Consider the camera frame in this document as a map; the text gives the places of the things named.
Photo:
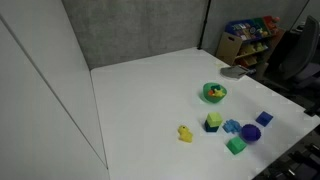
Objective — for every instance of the yellow-green block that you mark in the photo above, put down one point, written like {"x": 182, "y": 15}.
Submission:
{"x": 214, "y": 119}

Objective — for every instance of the teal toy in bowl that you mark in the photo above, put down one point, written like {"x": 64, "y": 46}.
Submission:
{"x": 216, "y": 87}

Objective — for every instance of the green plastic bowl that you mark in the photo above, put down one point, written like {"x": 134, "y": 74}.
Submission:
{"x": 208, "y": 93}

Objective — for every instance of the dark teal block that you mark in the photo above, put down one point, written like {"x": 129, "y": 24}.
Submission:
{"x": 208, "y": 128}

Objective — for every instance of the green cube block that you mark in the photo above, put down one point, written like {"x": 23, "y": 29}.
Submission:
{"x": 236, "y": 145}

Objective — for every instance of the blue cube block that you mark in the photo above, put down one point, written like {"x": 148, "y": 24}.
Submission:
{"x": 264, "y": 118}

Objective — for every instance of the yellow duck toy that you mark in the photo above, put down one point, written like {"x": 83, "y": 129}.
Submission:
{"x": 185, "y": 134}

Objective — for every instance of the yellow star toy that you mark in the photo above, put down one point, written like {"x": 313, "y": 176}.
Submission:
{"x": 219, "y": 93}

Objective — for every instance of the black vertical pole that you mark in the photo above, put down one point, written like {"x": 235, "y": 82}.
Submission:
{"x": 199, "y": 46}

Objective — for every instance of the grey metal mounting plate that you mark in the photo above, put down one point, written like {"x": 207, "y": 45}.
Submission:
{"x": 234, "y": 72}

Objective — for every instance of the light blue toy figure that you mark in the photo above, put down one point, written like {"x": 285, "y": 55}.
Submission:
{"x": 232, "y": 126}

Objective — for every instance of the toy storage shelf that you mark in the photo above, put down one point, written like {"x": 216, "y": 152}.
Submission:
{"x": 249, "y": 42}

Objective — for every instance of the purple spiky ball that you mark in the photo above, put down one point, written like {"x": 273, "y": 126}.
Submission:
{"x": 250, "y": 133}

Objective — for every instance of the grey office chair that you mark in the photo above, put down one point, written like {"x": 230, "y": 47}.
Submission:
{"x": 296, "y": 70}

